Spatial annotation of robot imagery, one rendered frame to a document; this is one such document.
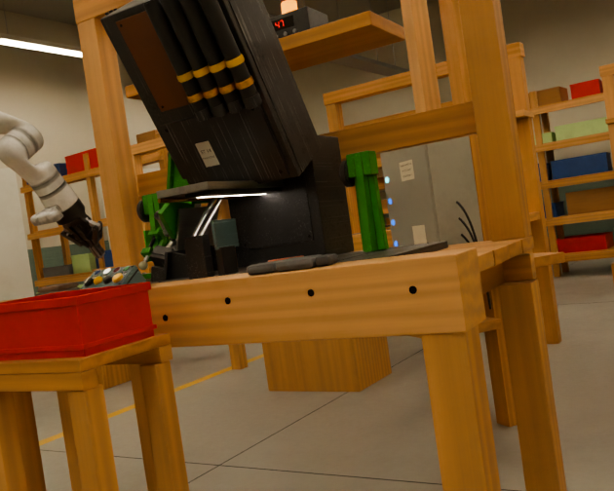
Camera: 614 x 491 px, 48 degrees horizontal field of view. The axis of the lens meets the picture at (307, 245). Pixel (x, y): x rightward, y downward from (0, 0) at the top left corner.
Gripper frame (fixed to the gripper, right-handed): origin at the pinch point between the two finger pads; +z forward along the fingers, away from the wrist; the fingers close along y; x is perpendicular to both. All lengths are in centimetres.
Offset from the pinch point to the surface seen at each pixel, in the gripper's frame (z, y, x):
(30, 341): -2.4, -7.2, 32.9
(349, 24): -12, -52, -72
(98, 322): -1.2, -22.2, 27.6
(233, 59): -26, -42, -29
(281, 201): 19, -28, -39
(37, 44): 51, 551, -542
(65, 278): 272, 532, -354
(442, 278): 14, -86, 6
